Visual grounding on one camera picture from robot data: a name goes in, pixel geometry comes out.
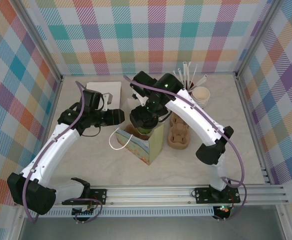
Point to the green paper coffee cup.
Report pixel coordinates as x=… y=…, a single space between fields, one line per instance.
x=145 y=130

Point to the printed paper gift bag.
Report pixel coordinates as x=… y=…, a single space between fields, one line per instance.
x=155 y=142

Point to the brown cardboard cup carrier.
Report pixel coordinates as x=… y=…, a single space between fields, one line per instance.
x=178 y=137

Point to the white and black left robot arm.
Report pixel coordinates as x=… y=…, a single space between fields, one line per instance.
x=56 y=145

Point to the white napkin stack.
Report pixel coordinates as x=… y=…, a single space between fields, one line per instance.
x=105 y=86

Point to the white wrapped straw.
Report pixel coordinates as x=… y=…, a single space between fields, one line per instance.
x=181 y=73
x=195 y=72
x=202 y=79
x=185 y=72
x=175 y=73

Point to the green paper cup stack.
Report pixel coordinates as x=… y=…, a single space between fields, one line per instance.
x=201 y=95

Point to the small circuit board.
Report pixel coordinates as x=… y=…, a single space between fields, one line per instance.
x=224 y=209
x=82 y=213

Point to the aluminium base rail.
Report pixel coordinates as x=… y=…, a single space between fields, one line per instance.
x=148 y=193

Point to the aluminium frame side rail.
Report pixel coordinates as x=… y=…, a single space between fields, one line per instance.
x=247 y=110

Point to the aluminium frame post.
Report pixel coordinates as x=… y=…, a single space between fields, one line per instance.
x=34 y=22
x=260 y=25

